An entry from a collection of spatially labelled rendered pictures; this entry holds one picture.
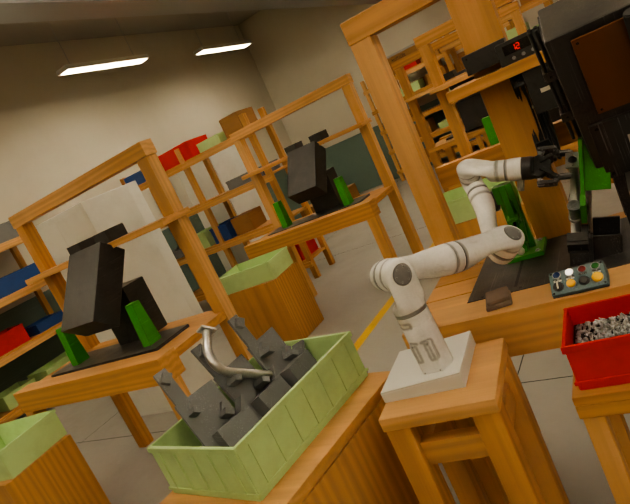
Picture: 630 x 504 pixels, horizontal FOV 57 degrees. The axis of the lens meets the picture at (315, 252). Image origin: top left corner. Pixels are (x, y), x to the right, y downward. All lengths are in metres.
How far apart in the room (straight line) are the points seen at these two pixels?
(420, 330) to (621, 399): 0.49
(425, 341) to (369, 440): 0.43
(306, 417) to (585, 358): 0.80
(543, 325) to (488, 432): 0.41
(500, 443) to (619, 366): 0.34
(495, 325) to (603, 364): 0.43
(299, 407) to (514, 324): 0.68
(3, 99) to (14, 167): 1.00
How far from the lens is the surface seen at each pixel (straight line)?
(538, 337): 1.83
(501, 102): 2.24
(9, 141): 9.10
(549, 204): 2.30
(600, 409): 1.53
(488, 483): 2.19
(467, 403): 1.52
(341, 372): 1.92
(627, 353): 1.48
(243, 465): 1.62
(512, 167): 1.97
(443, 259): 1.64
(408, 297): 1.54
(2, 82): 9.49
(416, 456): 1.66
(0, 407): 7.73
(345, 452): 1.77
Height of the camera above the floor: 1.60
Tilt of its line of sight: 10 degrees down
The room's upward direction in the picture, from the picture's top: 25 degrees counter-clockwise
